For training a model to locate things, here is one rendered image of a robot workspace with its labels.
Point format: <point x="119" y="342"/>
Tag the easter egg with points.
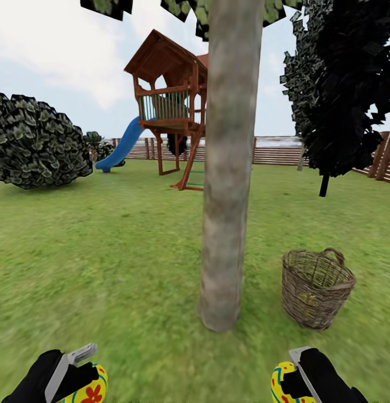
<point x="95" y="392"/>
<point x="276" y="389"/>

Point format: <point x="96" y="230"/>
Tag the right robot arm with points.
<point x="315" y="376"/>

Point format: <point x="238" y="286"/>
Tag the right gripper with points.
<point x="293" y="384"/>

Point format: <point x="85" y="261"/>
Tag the wicker basket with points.
<point x="296" y="282"/>

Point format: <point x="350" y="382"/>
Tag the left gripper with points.
<point x="82" y="376"/>

